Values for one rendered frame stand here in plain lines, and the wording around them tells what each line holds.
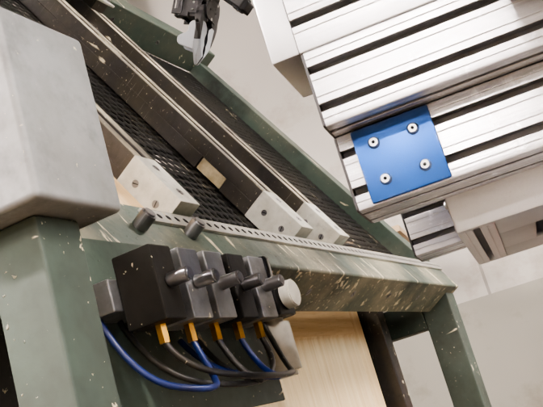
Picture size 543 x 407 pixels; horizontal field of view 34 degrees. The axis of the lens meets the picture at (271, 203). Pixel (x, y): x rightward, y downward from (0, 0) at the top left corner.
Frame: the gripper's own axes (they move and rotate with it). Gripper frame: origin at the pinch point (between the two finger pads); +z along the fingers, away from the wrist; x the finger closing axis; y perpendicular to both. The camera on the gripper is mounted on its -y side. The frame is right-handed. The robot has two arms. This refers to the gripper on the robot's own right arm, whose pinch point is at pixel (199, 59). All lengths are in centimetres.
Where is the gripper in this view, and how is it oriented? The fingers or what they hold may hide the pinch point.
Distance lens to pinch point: 192.9
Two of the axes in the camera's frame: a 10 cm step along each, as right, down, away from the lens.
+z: -1.8, 9.8, -1.1
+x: -3.0, -1.6, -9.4
